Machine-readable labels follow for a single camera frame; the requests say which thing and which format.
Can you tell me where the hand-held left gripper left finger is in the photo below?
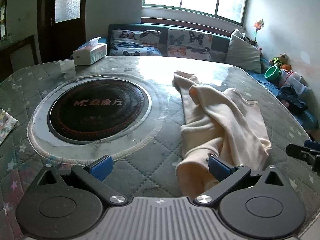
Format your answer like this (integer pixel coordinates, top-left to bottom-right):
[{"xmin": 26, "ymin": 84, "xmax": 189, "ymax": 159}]
[{"xmin": 31, "ymin": 155, "xmax": 127, "ymax": 205}]

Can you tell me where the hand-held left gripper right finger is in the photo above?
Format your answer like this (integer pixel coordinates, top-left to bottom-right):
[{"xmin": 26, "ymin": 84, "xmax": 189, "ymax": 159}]
[{"xmin": 194, "ymin": 155, "xmax": 288, "ymax": 206}]

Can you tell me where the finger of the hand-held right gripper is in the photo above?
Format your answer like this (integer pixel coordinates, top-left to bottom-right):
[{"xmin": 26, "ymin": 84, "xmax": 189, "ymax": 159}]
[
  {"xmin": 304, "ymin": 141, "xmax": 320, "ymax": 152},
  {"xmin": 286, "ymin": 144, "xmax": 320, "ymax": 173}
]

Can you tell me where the cream garment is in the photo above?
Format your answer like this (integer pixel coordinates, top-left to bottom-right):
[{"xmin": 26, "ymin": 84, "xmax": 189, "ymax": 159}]
[{"xmin": 172, "ymin": 71, "xmax": 272, "ymax": 198}]

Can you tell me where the round black induction cooktop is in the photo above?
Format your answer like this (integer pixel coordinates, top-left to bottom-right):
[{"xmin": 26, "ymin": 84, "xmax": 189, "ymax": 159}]
[{"xmin": 47, "ymin": 75, "xmax": 152, "ymax": 145}]

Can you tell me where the clear plastic container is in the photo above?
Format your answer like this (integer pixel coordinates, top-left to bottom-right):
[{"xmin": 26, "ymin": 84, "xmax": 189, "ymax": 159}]
[{"xmin": 280, "ymin": 70, "xmax": 307, "ymax": 93}]

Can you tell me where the green bowl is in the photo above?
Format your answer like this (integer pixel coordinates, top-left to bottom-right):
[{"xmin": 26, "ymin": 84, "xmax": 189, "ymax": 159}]
[{"xmin": 264, "ymin": 65, "xmax": 280, "ymax": 82}]

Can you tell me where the stuffed toy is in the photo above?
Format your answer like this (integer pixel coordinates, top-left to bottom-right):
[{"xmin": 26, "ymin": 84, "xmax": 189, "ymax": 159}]
[{"xmin": 269, "ymin": 54, "xmax": 292, "ymax": 72}]

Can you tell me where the light floral cloth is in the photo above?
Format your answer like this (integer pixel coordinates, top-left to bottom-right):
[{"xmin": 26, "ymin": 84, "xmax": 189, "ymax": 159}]
[{"xmin": 0, "ymin": 109, "xmax": 19, "ymax": 147}]

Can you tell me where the grey pillow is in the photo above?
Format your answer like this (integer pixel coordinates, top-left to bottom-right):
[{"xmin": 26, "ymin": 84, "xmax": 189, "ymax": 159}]
[{"xmin": 226, "ymin": 29, "xmax": 262, "ymax": 73}]

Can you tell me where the white tissue box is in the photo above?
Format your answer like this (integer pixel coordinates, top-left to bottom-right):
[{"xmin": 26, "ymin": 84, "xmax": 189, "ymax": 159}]
[{"xmin": 72, "ymin": 37, "xmax": 108, "ymax": 66}]

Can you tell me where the blue sofa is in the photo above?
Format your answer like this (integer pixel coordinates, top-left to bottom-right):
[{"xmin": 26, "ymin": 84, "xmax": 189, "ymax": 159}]
[{"xmin": 96, "ymin": 24, "xmax": 320, "ymax": 132}]

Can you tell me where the butterfly print pillow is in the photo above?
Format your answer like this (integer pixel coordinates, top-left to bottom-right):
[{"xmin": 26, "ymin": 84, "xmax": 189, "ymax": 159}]
[
  {"xmin": 109, "ymin": 29, "xmax": 163, "ymax": 57},
  {"xmin": 167, "ymin": 28, "xmax": 212, "ymax": 60}
]

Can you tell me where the colourful pinwheel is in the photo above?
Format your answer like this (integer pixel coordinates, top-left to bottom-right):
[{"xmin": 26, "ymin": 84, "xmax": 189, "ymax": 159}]
[{"xmin": 254, "ymin": 19, "xmax": 265, "ymax": 42}]

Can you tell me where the dark wooden door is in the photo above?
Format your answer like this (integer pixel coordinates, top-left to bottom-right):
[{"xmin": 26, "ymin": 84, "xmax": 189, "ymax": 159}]
[{"xmin": 37, "ymin": 0, "xmax": 87, "ymax": 64}]

